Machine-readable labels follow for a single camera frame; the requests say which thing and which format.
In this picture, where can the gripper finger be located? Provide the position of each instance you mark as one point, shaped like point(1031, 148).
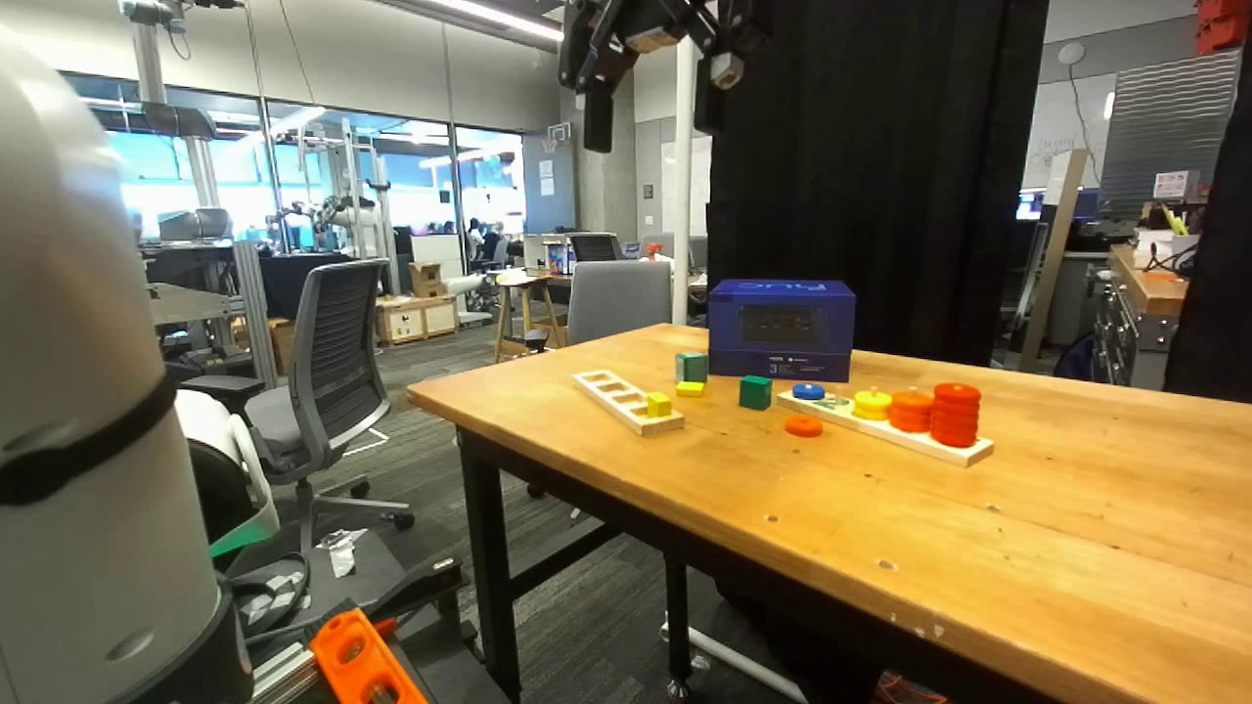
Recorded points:
point(598, 117)
point(710, 103)

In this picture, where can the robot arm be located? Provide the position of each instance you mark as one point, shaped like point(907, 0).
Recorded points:
point(88, 391)

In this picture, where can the white pole stand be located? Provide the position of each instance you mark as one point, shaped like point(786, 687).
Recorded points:
point(684, 196)

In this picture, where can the grey fabric chair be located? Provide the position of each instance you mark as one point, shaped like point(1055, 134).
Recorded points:
point(618, 298)

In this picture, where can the black curtain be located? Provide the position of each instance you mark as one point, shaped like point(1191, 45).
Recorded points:
point(880, 176)
point(1218, 293)

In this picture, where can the wooden stool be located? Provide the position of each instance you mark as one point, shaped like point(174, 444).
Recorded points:
point(528, 293)

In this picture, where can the blue cardboard box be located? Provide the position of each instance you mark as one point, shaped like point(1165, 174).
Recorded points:
point(782, 328)

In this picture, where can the stack of cardboard boxes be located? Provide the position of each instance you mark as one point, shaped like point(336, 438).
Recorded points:
point(419, 311)

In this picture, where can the teal cube block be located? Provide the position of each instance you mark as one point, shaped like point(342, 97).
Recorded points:
point(693, 368)

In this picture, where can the wooden slotted tray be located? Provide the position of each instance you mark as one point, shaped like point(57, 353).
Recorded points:
point(616, 396)

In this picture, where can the flat yellow block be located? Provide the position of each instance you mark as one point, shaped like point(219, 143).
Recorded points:
point(690, 388)

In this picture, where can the green cube block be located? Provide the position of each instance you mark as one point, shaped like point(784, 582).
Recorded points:
point(755, 393)

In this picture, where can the yellow cube block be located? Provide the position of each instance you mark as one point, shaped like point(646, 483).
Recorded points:
point(659, 405)

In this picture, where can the stack of yellow rings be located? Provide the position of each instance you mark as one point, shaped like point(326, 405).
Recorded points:
point(871, 405)

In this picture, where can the whiteboard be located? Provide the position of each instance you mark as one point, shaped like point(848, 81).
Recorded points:
point(1061, 127)

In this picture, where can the grey mesh office chair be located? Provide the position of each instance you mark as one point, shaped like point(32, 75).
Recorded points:
point(333, 362)

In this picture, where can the stack of orange rings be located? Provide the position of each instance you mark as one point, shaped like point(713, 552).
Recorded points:
point(911, 412)

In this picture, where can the leaning wooden board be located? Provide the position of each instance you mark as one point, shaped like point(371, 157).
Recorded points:
point(1054, 254)

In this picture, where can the stack of red rings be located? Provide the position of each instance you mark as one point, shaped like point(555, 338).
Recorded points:
point(956, 416)

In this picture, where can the ribbed metal panel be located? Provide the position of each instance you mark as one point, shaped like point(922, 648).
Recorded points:
point(1169, 127)

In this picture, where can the wooden top workbench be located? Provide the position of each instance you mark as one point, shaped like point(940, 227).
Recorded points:
point(1140, 303)

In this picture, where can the crumpled clear plastic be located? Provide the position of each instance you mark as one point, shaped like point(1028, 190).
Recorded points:
point(342, 552)

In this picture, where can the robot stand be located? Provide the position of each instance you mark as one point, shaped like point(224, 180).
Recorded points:
point(391, 587)

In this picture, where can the red box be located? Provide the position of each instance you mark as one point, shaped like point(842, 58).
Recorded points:
point(1225, 24)

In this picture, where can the orange clamp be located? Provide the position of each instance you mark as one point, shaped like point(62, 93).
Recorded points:
point(367, 660)

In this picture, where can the aluminium frame post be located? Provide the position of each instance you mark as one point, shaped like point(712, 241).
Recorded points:
point(201, 166)

